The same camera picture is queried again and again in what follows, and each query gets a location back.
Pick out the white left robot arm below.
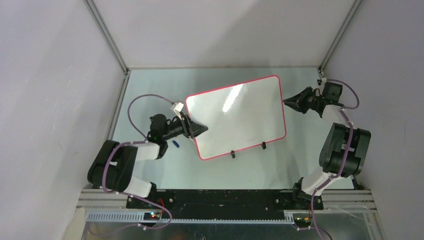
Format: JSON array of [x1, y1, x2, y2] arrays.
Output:
[[87, 114, 208, 208]]

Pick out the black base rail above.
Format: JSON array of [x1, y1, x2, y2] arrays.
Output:
[[126, 189, 324, 221]]

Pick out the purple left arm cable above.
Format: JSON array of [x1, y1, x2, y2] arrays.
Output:
[[87, 94, 176, 238]]

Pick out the aluminium frame profile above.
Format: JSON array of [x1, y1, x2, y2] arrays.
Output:
[[77, 189, 377, 224]]

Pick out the pink framed whiteboard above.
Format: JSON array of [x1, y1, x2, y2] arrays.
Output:
[[185, 74, 287, 161]]

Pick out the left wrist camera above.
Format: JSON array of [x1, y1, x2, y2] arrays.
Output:
[[170, 101, 184, 119]]

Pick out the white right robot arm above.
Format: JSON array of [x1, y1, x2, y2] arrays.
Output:
[[283, 79, 371, 209]]

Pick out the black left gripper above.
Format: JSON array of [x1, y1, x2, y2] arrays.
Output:
[[162, 111, 208, 141]]

